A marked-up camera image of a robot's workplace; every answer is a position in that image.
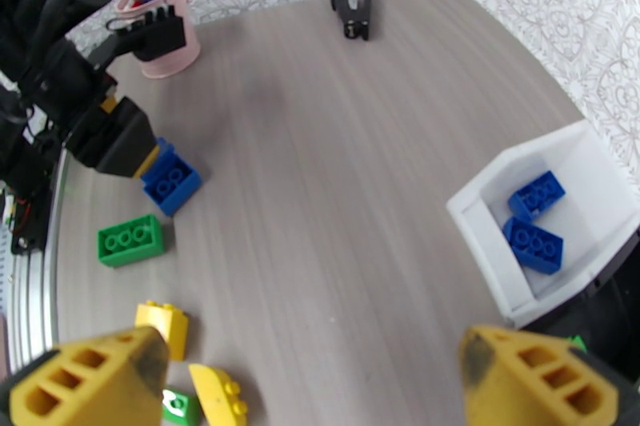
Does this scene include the blue lego brick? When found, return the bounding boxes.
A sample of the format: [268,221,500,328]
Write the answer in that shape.
[141,137,203,218]
[507,169,567,223]
[501,216,565,276]

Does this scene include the white plastic bin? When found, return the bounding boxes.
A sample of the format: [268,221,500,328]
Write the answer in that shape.
[446,119,640,330]

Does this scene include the aluminium mounting rail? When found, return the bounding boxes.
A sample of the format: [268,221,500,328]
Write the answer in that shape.
[7,149,69,376]

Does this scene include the curved yellow lego brick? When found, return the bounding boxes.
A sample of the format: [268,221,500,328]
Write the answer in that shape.
[187,363,250,426]

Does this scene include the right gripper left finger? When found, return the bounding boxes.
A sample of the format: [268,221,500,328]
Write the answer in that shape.
[9,324,171,426]

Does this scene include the pink pen cup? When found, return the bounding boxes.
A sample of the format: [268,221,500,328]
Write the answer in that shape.
[114,0,202,80]

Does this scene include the small green lego brick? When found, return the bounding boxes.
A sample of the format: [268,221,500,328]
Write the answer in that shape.
[161,387,203,426]

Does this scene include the black wire stripper tool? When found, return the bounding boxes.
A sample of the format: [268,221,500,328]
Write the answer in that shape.
[328,0,374,42]

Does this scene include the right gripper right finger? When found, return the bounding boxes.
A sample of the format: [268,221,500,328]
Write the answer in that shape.
[458,323,622,426]

